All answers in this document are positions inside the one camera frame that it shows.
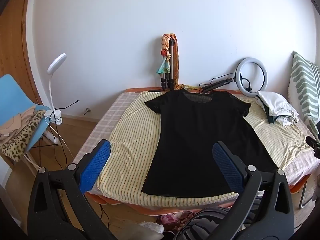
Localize beige cloth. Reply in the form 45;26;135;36
0;106;37;137

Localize silver tripod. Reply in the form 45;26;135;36
160;39;176;92

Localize yellow striped blanket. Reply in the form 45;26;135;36
96;91;315;207

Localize white clothes pile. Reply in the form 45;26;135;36
256;91;299;126

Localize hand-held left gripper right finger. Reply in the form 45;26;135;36
207;141;295;240

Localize white clip lamp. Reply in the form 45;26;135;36
44;53;67;125

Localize white furniture panel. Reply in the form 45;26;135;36
0;152;23;235

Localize black t-shirt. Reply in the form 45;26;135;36
144;89;278;197

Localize pink checked bed sheet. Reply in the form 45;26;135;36
72;90;320;195

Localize white fluffy cloth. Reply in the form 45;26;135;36
139;221;165;240

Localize white ring light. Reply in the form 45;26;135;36
236;57;269;98

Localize floral cloth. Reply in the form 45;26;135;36
160;211;198;225

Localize person's striped trouser legs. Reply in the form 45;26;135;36
172;195;265;240

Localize wooden door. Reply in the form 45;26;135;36
0;0;43;105

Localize colourful patterned scarf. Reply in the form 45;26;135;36
156;34;173;77

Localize blue chair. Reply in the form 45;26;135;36
0;74;59;178

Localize leopard print cloth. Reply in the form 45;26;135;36
0;110;47;167

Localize black lamp cable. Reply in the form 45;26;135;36
50;100;80;125

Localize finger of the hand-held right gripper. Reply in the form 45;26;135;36
306;136;320;158

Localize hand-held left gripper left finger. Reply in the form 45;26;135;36
27;139;112;240

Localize black ring light stand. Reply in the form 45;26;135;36
199;78;236;93

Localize green white patterned pillow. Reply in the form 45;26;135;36
287;51;320;138

